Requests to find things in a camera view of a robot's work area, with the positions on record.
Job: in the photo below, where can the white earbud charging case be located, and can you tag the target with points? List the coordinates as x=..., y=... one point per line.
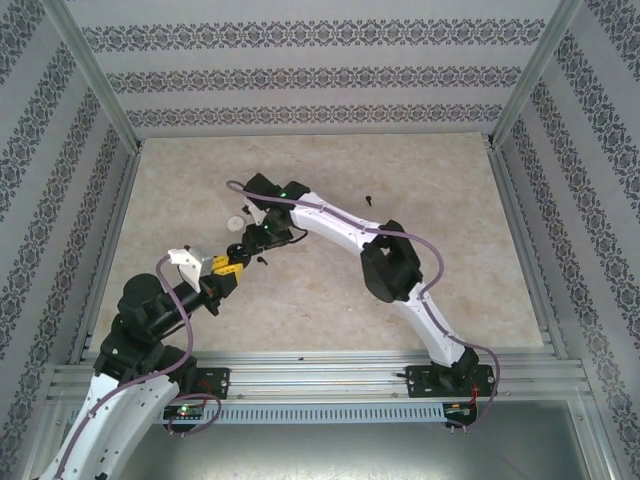
x=235, y=223

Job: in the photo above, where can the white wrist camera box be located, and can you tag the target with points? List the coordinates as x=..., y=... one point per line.
x=187, y=262
x=256, y=214

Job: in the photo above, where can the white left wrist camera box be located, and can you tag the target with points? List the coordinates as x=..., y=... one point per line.
x=187, y=262

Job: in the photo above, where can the brushed metal panel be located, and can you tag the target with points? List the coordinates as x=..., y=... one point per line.
x=350, y=450

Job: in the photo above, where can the black round earbud case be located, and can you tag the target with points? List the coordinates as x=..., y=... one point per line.
x=238, y=252

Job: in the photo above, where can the aluminium frame post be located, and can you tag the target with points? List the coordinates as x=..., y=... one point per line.
x=95, y=75
x=537, y=75

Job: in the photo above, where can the small green circuit board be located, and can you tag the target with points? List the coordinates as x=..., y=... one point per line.
x=460, y=409
x=185, y=411

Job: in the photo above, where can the wide aluminium base rail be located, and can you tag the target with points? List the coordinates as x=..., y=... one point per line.
x=325, y=380

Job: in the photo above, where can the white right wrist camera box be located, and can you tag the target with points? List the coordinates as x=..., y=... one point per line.
x=256, y=214

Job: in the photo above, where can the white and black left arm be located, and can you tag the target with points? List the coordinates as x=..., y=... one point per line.
x=125, y=415

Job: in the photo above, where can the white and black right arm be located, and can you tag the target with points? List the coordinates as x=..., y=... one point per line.
x=330, y=220

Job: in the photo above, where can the aluminium frame rail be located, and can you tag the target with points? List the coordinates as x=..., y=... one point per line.
x=120, y=200
x=510, y=200

